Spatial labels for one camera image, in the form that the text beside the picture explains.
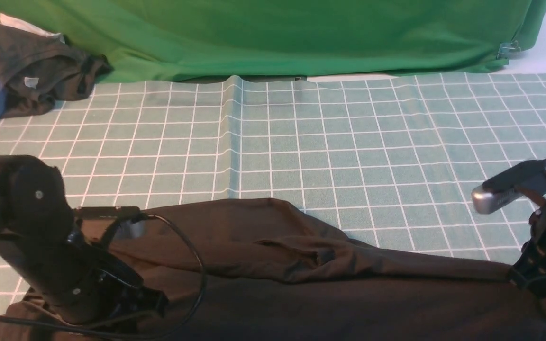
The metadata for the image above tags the white garment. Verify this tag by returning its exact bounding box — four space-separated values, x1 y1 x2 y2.
0 13 66 43

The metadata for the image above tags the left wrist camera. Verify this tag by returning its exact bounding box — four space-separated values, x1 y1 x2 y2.
73 206 146 241

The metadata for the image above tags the metal binder clip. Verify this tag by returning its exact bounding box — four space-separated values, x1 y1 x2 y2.
496 40 522 60

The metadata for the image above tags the black left camera cable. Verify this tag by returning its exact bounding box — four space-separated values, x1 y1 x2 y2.
0 213 207 341

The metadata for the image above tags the green backdrop cloth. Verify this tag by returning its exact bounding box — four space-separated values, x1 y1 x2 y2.
0 0 546 83

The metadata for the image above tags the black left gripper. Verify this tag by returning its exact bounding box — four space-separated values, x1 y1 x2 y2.
69 237 168 327

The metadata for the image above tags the crumpled dark gray garment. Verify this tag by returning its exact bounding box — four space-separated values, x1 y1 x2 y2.
0 24 112 118

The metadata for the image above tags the green checkered tablecloth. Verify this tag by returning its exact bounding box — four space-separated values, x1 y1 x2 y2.
0 71 546 341

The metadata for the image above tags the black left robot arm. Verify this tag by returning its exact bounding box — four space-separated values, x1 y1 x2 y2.
0 155 168 328

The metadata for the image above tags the dark gray long-sleeve top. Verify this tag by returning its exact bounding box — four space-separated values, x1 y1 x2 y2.
0 198 546 341

